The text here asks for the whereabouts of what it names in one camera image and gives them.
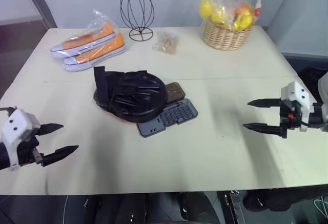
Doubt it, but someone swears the black wire hat stand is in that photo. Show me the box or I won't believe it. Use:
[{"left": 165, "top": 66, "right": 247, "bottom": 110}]
[{"left": 120, "top": 0, "right": 155, "bottom": 42}]

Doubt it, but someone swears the red yellow apple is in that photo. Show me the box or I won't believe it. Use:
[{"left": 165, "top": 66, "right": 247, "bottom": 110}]
[{"left": 234, "top": 2, "right": 254, "bottom": 17}]

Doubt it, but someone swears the black cap in plastic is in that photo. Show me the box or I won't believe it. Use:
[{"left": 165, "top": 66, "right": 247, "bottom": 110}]
[{"left": 93, "top": 66, "right": 169, "bottom": 124}]

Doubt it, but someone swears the clear plastic shoe bag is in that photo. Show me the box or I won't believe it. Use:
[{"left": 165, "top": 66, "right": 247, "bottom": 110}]
[{"left": 49, "top": 9, "right": 127, "bottom": 72}]

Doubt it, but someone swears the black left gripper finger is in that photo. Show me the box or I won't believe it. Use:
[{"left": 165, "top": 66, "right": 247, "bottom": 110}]
[
  {"left": 36, "top": 123, "right": 65, "bottom": 136},
  {"left": 42, "top": 145, "right": 79, "bottom": 168}
]

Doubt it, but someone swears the grey screwdriver bit case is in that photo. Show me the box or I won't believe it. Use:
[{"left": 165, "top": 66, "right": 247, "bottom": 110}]
[{"left": 137, "top": 82, "right": 199, "bottom": 138}]

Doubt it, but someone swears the wicker fruit basket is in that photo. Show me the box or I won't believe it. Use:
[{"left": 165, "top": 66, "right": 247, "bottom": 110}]
[{"left": 201, "top": 0, "right": 264, "bottom": 51}]

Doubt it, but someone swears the yellow lemon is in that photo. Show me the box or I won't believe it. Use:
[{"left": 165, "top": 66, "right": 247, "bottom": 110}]
[
  {"left": 199, "top": 0, "right": 215, "bottom": 19},
  {"left": 209, "top": 5, "right": 228, "bottom": 25}
]

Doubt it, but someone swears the bag of wooden pieces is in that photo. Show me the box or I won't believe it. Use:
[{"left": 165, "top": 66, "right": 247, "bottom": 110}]
[{"left": 152, "top": 31, "right": 179, "bottom": 55}]

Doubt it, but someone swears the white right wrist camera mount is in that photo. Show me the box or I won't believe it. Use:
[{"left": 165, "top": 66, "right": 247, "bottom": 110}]
[{"left": 280, "top": 80, "right": 316, "bottom": 133}]

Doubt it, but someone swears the yellow fruit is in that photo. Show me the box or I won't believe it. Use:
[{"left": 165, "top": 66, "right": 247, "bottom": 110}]
[{"left": 230, "top": 13, "right": 254, "bottom": 31}]

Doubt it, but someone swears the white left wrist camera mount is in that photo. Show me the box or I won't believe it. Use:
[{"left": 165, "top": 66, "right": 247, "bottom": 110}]
[{"left": 0, "top": 108, "right": 41, "bottom": 171}]

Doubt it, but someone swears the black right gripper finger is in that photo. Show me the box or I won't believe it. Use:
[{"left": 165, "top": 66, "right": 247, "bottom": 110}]
[
  {"left": 247, "top": 98, "right": 282, "bottom": 108},
  {"left": 242, "top": 123, "right": 282, "bottom": 136}
]

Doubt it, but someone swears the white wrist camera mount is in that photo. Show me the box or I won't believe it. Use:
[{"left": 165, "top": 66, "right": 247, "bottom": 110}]
[
  {"left": 0, "top": 108, "right": 41, "bottom": 171},
  {"left": 280, "top": 80, "right": 316, "bottom": 133}
]

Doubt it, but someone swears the orange canvas shoe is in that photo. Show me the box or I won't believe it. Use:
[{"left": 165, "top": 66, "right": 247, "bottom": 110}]
[
  {"left": 50, "top": 20, "right": 117, "bottom": 58},
  {"left": 62, "top": 32, "right": 127, "bottom": 72}
]

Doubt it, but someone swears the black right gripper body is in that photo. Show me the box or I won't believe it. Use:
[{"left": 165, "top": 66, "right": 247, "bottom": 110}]
[{"left": 279, "top": 99, "right": 301, "bottom": 139}]

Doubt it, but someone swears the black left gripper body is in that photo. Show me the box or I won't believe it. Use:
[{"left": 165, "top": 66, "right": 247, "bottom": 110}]
[{"left": 17, "top": 134, "right": 44, "bottom": 168}]

